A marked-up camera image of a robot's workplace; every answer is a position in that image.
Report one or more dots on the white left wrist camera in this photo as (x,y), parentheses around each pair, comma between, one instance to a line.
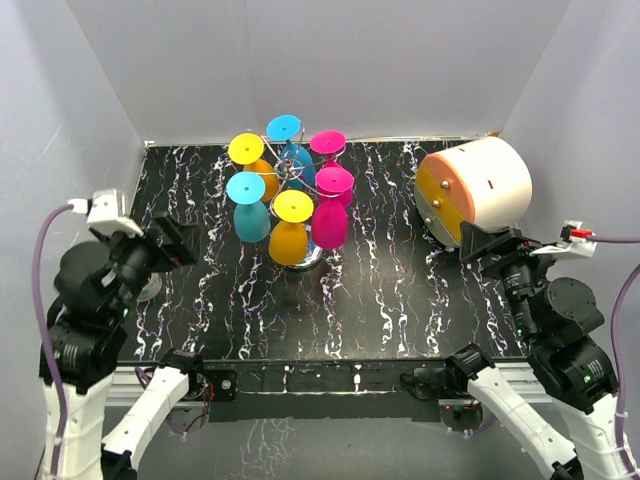
(106,213)

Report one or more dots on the chrome wine glass rack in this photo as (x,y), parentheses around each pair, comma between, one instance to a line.
(314,252)

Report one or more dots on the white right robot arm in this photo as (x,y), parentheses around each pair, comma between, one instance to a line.
(554,318)

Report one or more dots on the white orange cylindrical container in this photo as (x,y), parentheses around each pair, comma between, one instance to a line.
(485,182)

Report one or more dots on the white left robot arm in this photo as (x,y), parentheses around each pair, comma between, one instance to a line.
(98,283)

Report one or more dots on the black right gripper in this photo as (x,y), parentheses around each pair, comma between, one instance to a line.
(514,247)

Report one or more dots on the pink wine glass front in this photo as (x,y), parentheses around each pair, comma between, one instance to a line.
(330,219)

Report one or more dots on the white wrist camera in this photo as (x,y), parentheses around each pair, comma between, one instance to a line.
(106,213)
(573,242)

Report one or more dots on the orange wine glass front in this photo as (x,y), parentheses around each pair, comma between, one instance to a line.
(289,240)

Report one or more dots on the blue wine glass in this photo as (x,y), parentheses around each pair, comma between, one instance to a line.
(250,217)
(295,165)

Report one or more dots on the orange wine glass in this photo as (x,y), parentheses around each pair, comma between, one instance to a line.
(289,240)
(247,150)

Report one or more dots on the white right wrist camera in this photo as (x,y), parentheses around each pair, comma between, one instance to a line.
(573,242)

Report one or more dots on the pink wine glass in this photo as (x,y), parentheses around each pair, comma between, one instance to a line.
(330,219)
(329,144)

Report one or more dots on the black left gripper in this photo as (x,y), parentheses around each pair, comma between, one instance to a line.
(183,244)

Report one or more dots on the round tape roll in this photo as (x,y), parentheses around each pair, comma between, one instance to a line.
(151,289)

